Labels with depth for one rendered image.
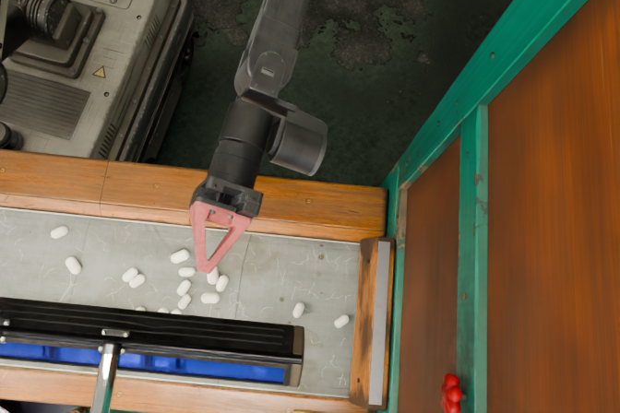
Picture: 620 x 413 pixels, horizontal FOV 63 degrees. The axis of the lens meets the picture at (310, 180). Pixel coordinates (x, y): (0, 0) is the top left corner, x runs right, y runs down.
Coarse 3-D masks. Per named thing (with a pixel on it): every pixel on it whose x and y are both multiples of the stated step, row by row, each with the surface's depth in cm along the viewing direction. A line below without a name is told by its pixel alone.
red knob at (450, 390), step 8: (448, 376) 52; (456, 376) 51; (448, 384) 51; (456, 384) 51; (448, 392) 51; (456, 392) 50; (464, 392) 52; (448, 400) 51; (456, 400) 50; (464, 400) 51; (448, 408) 50; (456, 408) 50
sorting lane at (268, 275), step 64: (0, 256) 102; (64, 256) 102; (128, 256) 103; (192, 256) 104; (256, 256) 104; (320, 256) 105; (256, 320) 101; (320, 320) 101; (256, 384) 98; (320, 384) 98
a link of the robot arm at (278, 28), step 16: (272, 0) 64; (288, 0) 65; (304, 0) 66; (272, 16) 63; (288, 16) 64; (304, 16) 67; (256, 32) 62; (272, 32) 62; (288, 32) 63; (256, 48) 61; (272, 48) 62; (288, 48) 63; (240, 64) 66; (288, 64) 63; (240, 80) 64; (288, 80) 62
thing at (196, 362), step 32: (32, 320) 66; (64, 320) 66; (96, 320) 67; (128, 320) 68; (160, 320) 69; (192, 320) 69; (224, 320) 70; (0, 352) 67; (32, 352) 66; (64, 352) 66; (96, 352) 65; (128, 352) 64; (160, 352) 64; (192, 352) 64; (224, 352) 64; (256, 352) 64; (288, 352) 65; (288, 384) 68
